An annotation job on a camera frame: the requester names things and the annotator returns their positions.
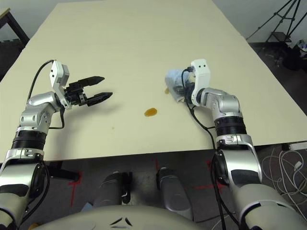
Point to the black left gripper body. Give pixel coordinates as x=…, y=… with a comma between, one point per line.
x=74, y=93

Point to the light grey robot torso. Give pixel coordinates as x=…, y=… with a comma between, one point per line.
x=120, y=218

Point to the large brown liquid puddle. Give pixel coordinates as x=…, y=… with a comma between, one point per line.
x=150, y=112

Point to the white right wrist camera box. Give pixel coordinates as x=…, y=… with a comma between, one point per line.
x=201, y=72

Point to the yellow floor object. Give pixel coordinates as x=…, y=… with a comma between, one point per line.
x=33, y=225

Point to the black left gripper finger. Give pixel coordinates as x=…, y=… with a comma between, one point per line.
x=99, y=98
x=93, y=80

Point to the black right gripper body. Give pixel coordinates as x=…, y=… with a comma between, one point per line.
x=188, y=92

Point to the grey left robot leg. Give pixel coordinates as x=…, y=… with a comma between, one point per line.
x=108, y=189

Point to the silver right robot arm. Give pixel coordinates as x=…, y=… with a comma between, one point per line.
x=225, y=100

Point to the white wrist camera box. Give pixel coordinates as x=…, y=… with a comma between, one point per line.
x=56, y=72
x=201, y=72

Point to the grey right robot leg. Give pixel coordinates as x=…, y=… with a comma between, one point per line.
x=172, y=191

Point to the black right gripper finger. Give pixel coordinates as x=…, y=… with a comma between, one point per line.
x=178, y=89

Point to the grey robot leg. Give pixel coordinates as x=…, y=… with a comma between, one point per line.
x=108, y=189
x=172, y=191

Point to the white charger plug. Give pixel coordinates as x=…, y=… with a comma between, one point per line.
x=298, y=165

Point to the black foam puzzle mat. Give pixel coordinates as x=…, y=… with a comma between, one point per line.
x=9, y=55

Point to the white power strip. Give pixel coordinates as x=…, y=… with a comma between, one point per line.
x=296, y=145

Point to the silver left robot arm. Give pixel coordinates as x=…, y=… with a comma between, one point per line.
x=36, y=100

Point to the black-framed side table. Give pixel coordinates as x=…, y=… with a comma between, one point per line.
x=16, y=26

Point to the small brown liquid spot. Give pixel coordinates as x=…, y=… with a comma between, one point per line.
x=166, y=91

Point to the light blue fluffy rag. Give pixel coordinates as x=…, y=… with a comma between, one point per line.
x=173, y=75

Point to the blue paper scrap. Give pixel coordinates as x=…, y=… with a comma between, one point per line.
x=87, y=207

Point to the black tripod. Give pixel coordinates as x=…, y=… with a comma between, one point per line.
x=274, y=15

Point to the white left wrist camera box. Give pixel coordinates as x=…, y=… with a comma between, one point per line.
x=56, y=72

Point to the blue and white small object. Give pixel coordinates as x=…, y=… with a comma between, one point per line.
x=302, y=46

